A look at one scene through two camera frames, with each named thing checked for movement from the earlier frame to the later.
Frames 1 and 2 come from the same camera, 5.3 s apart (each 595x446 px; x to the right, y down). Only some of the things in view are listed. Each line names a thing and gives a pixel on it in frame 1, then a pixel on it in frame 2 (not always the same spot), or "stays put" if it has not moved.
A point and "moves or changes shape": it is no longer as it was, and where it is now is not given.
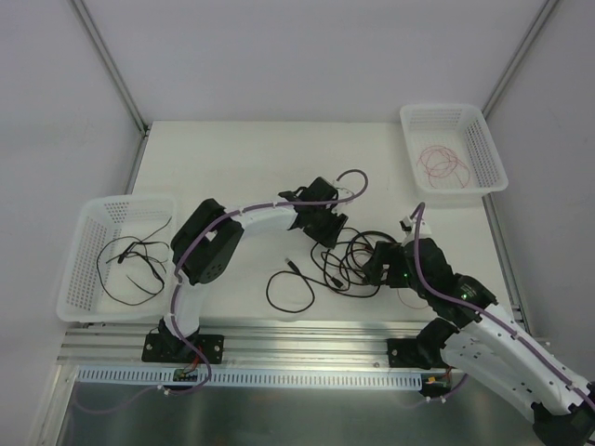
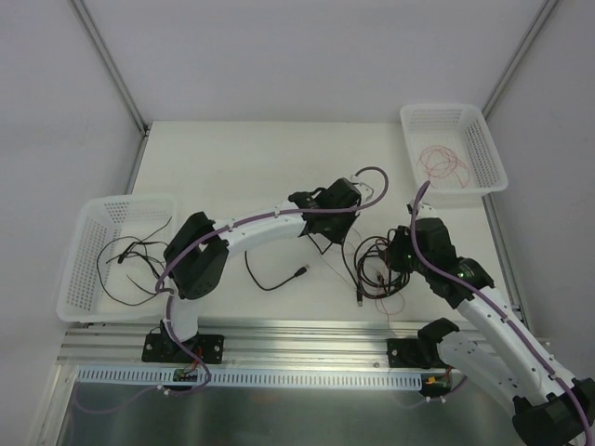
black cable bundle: [341, 260] moves or changes shape
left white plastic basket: [120, 260] stays put
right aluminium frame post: [547, 9] stays put
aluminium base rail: [247, 343] stays put
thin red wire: [442, 163] stays put
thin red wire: [409, 305] to [377, 301]
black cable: [307, 278] to [298, 272]
